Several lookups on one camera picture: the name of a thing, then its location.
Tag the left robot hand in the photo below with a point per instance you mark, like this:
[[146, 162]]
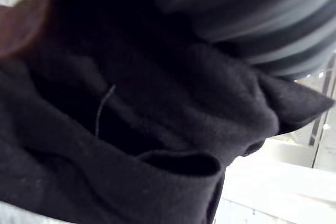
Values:
[[249, 16]]

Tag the white bed sheet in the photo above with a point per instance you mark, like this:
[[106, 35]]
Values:
[[275, 190]]

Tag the dark metal frame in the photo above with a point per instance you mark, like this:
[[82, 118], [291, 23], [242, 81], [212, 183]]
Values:
[[321, 103]]

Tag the black cloth garment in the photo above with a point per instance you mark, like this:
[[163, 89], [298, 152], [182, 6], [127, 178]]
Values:
[[136, 119]]

